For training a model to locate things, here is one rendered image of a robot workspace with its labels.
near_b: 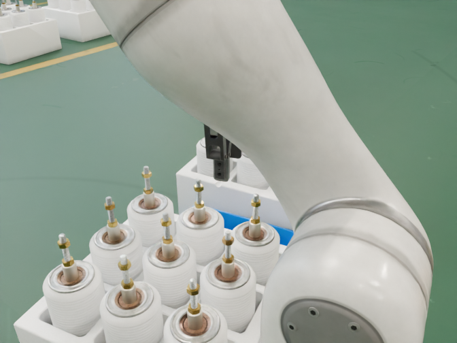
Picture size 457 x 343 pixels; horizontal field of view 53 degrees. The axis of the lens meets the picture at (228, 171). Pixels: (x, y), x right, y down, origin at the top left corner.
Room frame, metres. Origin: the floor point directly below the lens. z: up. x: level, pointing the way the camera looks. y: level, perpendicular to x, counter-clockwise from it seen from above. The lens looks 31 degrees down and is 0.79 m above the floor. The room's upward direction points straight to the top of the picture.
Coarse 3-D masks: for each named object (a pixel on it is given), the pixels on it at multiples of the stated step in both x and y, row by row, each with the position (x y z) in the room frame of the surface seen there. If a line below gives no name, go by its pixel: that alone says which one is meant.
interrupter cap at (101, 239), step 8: (120, 224) 0.71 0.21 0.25; (104, 232) 0.68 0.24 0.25; (120, 232) 0.68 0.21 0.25; (128, 232) 0.68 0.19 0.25; (96, 240) 0.66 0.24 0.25; (104, 240) 0.66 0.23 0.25; (120, 240) 0.66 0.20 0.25; (128, 240) 0.66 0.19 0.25; (104, 248) 0.63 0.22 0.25; (112, 248) 0.63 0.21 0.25; (120, 248) 0.64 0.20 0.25
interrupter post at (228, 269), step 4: (224, 264) 0.56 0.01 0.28; (228, 264) 0.56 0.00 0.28; (232, 264) 0.56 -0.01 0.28; (224, 268) 0.56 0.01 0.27; (228, 268) 0.56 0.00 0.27; (232, 268) 0.56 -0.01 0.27; (224, 272) 0.56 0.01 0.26; (228, 272) 0.56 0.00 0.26; (232, 272) 0.56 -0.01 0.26; (224, 276) 0.56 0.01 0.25; (228, 276) 0.56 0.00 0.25; (232, 276) 0.56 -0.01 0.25
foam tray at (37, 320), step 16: (128, 224) 0.80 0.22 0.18; (256, 288) 0.61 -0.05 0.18; (256, 304) 0.60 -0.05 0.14; (32, 320) 0.54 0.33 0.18; (48, 320) 0.56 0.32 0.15; (256, 320) 0.54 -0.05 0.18; (32, 336) 0.51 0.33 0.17; (48, 336) 0.50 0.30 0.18; (64, 336) 0.50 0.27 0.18; (96, 336) 0.50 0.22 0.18; (240, 336) 0.50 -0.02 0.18; (256, 336) 0.50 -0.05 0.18
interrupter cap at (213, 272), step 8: (216, 264) 0.59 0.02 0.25; (240, 264) 0.59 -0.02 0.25; (208, 272) 0.57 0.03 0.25; (216, 272) 0.57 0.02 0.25; (240, 272) 0.57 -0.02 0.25; (248, 272) 0.57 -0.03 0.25; (208, 280) 0.55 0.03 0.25; (216, 280) 0.55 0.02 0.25; (224, 280) 0.55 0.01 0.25; (232, 280) 0.55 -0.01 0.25; (240, 280) 0.55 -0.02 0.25; (224, 288) 0.54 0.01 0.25; (232, 288) 0.54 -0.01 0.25
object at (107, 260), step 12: (96, 252) 0.63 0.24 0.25; (108, 252) 0.63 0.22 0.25; (120, 252) 0.63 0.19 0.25; (132, 252) 0.64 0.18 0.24; (96, 264) 0.64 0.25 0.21; (108, 264) 0.62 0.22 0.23; (132, 264) 0.64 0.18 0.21; (108, 276) 0.62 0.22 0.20; (120, 276) 0.62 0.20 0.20; (132, 276) 0.64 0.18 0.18
